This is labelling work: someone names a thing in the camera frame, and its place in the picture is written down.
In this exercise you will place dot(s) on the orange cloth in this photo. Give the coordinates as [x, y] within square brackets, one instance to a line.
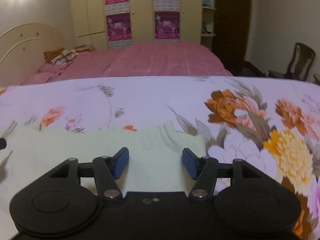
[50, 54]

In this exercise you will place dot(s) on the pink checked bedspread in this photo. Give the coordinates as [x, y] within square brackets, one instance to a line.
[162, 60]

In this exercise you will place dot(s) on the cream wardrobe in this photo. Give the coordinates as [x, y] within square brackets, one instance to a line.
[142, 10]

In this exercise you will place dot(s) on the dark wooden door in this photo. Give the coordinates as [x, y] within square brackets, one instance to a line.
[232, 25]

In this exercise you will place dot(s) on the striped pillow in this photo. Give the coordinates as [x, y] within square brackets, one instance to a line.
[85, 48]

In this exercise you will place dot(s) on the cream corner shelf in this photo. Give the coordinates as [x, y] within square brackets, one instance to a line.
[208, 15]

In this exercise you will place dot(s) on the patterned cream pillow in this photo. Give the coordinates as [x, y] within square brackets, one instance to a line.
[63, 56]

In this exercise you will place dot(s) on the cream round headboard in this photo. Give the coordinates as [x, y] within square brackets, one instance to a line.
[22, 42]

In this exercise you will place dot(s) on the blue shelf item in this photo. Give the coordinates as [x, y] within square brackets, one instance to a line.
[208, 2]

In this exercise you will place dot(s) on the floral lilac bed sheet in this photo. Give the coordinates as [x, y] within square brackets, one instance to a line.
[150, 100]

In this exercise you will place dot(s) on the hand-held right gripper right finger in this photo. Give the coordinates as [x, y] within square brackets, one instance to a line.
[189, 163]

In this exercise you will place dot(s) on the light wooden furniture piece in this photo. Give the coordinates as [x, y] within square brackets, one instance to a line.
[317, 78]

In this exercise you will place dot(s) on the dark wooden chair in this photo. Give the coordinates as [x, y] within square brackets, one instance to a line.
[300, 60]

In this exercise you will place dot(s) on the pale green knit sweater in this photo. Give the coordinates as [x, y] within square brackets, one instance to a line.
[62, 147]

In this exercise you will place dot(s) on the pink pillow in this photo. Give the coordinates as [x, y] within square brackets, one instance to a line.
[42, 75]

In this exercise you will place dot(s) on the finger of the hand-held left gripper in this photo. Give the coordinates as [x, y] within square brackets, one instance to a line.
[2, 143]

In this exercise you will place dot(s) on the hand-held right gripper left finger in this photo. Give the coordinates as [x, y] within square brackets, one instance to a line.
[121, 162]

